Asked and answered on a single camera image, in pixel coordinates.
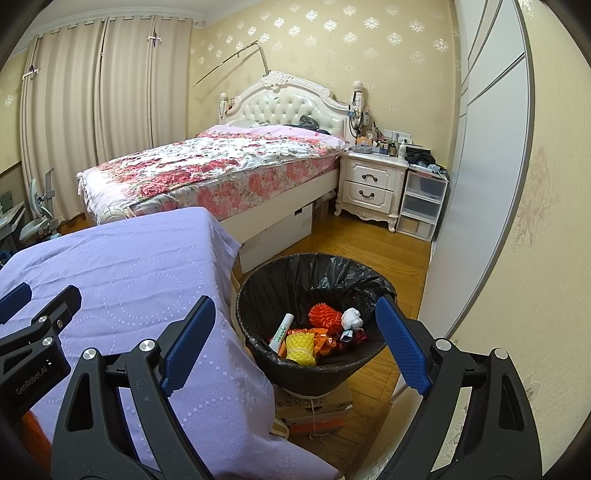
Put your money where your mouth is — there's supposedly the white plastic wrapper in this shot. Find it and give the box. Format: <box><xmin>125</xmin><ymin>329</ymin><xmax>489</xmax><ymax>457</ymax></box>
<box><xmin>339</xmin><ymin>307</ymin><xmax>365</xmax><ymax>344</ymax></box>

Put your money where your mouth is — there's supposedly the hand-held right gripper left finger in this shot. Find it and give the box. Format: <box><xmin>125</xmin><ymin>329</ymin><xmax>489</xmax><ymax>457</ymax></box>
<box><xmin>52</xmin><ymin>295</ymin><xmax>218</xmax><ymax>480</ymax></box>

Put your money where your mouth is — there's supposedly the orange plastic bag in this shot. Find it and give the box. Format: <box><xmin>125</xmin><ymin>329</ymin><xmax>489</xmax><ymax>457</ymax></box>
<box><xmin>288</xmin><ymin>325</ymin><xmax>345</xmax><ymax>358</ymax></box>

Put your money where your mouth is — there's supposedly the dark clothes pile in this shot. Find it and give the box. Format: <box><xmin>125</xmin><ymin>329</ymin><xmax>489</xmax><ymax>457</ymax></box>
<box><xmin>405</xmin><ymin>145</ymin><xmax>448</xmax><ymax>176</ymax></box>

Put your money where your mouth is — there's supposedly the person's orange clothing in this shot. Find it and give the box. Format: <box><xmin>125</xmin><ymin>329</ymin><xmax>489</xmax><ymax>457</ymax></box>
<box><xmin>18</xmin><ymin>411</ymin><xmax>54</xmax><ymax>467</ymax></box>

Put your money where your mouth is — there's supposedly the floral bedspread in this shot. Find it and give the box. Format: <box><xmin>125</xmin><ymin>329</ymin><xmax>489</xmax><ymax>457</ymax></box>
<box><xmin>78</xmin><ymin>124</ymin><xmax>349</xmax><ymax>222</ymax></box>

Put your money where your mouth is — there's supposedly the cluster of small bottles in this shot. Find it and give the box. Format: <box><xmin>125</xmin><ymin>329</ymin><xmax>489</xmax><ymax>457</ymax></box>
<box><xmin>351</xmin><ymin>127</ymin><xmax>411</xmax><ymax>160</ymax></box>

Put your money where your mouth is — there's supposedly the bin with black liner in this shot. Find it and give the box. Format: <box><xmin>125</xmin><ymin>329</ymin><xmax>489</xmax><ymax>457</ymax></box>
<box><xmin>235</xmin><ymin>251</ymin><xmax>397</xmax><ymax>398</ymax></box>

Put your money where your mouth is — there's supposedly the dark garment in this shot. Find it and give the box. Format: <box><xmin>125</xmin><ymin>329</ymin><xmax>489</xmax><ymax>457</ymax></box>
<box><xmin>284</xmin><ymin>115</ymin><xmax>331</xmax><ymax>136</ymax></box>

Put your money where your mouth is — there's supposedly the yellow foam fruit net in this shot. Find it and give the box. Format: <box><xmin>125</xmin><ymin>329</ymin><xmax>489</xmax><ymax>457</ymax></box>
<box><xmin>285</xmin><ymin>331</ymin><xmax>319</xmax><ymax>366</ymax></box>

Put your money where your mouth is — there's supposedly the clear plastic drawer unit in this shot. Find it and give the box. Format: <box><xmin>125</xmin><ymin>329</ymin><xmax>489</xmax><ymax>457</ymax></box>
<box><xmin>396</xmin><ymin>168</ymin><xmax>450</xmax><ymax>243</ymax></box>

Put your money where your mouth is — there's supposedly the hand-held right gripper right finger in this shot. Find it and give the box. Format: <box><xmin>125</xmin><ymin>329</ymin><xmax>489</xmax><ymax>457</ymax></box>
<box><xmin>375</xmin><ymin>294</ymin><xmax>543</xmax><ymax>480</ymax></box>

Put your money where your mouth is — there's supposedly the orange foam fruit net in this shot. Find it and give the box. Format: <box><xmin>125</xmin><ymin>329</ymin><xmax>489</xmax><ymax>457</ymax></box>
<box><xmin>308</xmin><ymin>303</ymin><xmax>343</xmax><ymax>330</ymax></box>

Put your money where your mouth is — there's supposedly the thin metal pole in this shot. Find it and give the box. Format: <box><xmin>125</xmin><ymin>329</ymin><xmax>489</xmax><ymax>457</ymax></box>
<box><xmin>193</xmin><ymin>39</ymin><xmax>271</xmax><ymax>88</ymax></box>

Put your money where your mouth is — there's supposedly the white nightstand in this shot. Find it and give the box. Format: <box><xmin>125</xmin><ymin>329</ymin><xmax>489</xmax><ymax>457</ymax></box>
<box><xmin>333</xmin><ymin>150</ymin><xmax>409</xmax><ymax>233</ymax></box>

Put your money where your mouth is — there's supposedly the pale printed tube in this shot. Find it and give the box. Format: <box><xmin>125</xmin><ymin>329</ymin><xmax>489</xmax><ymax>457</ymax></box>
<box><xmin>269</xmin><ymin>313</ymin><xmax>296</xmax><ymax>357</ymax></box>

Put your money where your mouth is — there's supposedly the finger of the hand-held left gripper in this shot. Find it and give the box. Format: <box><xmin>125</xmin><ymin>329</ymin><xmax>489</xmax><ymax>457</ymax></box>
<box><xmin>0</xmin><ymin>282</ymin><xmax>33</xmax><ymax>324</ymax></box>
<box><xmin>0</xmin><ymin>285</ymin><xmax>83</xmax><ymax>370</ymax></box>

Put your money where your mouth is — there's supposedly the grey desk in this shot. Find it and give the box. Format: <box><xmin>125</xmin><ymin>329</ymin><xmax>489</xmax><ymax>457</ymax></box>
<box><xmin>0</xmin><ymin>189</ymin><xmax>26</xmax><ymax>259</ymax></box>

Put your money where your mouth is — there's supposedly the white sliding wardrobe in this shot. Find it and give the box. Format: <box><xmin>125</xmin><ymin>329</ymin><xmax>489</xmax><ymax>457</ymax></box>
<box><xmin>392</xmin><ymin>0</ymin><xmax>536</xmax><ymax>402</ymax></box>

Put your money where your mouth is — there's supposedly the beige pleated curtain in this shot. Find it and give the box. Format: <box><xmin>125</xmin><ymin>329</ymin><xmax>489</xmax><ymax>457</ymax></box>
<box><xmin>18</xmin><ymin>14</ymin><xmax>195</xmax><ymax>222</ymax></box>

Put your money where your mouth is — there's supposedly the purple tablecloth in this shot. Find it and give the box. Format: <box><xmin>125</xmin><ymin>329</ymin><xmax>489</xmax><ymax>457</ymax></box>
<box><xmin>0</xmin><ymin>207</ymin><xmax>342</xmax><ymax>480</ymax></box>

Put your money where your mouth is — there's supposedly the white storage box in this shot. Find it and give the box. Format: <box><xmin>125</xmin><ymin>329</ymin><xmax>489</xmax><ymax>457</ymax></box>
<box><xmin>239</xmin><ymin>203</ymin><xmax>315</xmax><ymax>274</ymax></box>

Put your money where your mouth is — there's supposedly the white upholstered bed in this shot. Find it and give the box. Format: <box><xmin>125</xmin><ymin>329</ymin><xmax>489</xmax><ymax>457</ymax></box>
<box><xmin>76</xmin><ymin>70</ymin><xmax>365</xmax><ymax>273</ymax></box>

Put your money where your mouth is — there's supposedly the grey green chair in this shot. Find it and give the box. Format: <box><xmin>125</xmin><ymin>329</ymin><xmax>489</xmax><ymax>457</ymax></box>
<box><xmin>18</xmin><ymin>171</ymin><xmax>61</xmax><ymax>241</ymax></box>

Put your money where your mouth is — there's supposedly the white hanging device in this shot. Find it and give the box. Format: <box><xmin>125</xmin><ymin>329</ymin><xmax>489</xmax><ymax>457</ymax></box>
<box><xmin>347</xmin><ymin>80</ymin><xmax>370</xmax><ymax>139</ymax></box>

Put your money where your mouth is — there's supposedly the printed cardboard box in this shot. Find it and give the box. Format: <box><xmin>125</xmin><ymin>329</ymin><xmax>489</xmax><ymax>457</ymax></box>
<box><xmin>272</xmin><ymin>378</ymin><xmax>354</xmax><ymax>437</ymax></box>

